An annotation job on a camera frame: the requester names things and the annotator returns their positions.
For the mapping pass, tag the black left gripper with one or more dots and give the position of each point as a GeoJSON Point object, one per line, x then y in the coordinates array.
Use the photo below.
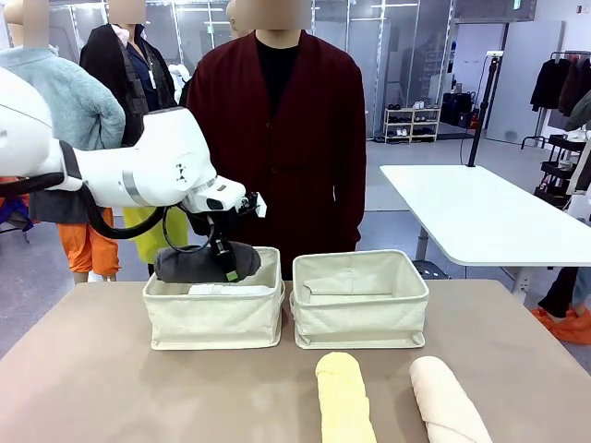
{"type": "Point", "coordinates": [214, 231]}

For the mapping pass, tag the white towel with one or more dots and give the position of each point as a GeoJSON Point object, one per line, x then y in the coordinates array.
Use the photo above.
{"type": "Point", "coordinates": [231, 290]}

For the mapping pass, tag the grey towel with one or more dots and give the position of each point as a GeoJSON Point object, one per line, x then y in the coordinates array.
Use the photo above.
{"type": "Point", "coordinates": [189, 266]}

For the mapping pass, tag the yellow towel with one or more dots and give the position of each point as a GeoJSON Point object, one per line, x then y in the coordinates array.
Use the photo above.
{"type": "Point", "coordinates": [344, 397]}

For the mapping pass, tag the pink towel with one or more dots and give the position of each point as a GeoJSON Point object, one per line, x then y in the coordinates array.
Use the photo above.
{"type": "Point", "coordinates": [443, 401]}

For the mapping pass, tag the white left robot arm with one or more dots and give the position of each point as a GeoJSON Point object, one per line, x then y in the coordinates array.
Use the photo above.
{"type": "Point", "coordinates": [138, 171]}

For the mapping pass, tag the cream fabric basket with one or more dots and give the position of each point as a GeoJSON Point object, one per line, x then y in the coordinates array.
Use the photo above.
{"type": "Point", "coordinates": [360, 318]}
{"type": "Point", "coordinates": [212, 318]}

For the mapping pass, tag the person in maroon cardigan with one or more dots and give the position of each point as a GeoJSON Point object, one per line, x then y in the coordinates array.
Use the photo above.
{"type": "Point", "coordinates": [295, 152]}

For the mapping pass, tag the mannequin in black coat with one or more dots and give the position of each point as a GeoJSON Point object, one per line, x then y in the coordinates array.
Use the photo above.
{"type": "Point", "coordinates": [138, 74]}

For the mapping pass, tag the mannequin in blue fleece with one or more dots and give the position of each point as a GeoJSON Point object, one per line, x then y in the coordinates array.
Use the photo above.
{"type": "Point", "coordinates": [78, 106]}

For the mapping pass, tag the wooden shoe rack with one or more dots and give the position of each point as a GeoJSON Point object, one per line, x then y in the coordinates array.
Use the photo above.
{"type": "Point", "coordinates": [412, 123]}

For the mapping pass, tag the white table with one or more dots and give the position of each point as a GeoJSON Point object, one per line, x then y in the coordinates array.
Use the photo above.
{"type": "Point", "coordinates": [480, 212]}

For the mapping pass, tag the person with orange shoe covers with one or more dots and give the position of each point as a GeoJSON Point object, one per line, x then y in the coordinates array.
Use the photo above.
{"type": "Point", "coordinates": [565, 318]}

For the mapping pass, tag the clothes rack with dark garments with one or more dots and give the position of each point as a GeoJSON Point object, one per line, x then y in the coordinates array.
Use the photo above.
{"type": "Point", "coordinates": [558, 85]}

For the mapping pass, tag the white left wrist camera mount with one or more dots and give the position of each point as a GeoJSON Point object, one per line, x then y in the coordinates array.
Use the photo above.
{"type": "Point", "coordinates": [254, 205]}

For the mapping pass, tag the black camera pole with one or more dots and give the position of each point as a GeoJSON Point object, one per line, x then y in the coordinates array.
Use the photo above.
{"type": "Point", "coordinates": [482, 111]}

